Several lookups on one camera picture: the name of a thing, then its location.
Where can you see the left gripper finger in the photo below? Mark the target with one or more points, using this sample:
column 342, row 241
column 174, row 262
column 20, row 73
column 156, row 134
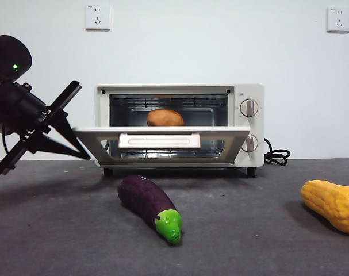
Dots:
column 72, row 135
column 56, row 146

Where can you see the brown potato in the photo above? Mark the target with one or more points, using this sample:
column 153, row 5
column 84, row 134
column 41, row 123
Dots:
column 165, row 118

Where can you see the oven temperature knob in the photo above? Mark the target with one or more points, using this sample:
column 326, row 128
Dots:
column 249, row 108

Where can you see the oven timer knob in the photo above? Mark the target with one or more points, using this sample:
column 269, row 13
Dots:
column 252, row 143

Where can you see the white Toshiba toaster oven body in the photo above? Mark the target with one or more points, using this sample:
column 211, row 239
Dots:
column 256, row 100

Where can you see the purple eggplant with green stem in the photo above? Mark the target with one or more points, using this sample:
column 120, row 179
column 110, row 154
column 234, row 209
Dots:
column 145, row 201

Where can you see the yellow corn cob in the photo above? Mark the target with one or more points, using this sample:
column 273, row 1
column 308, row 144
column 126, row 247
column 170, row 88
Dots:
column 332, row 205

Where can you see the white wall socket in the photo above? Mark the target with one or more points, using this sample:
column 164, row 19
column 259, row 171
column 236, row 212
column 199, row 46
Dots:
column 98, row 17
column 338, row 20

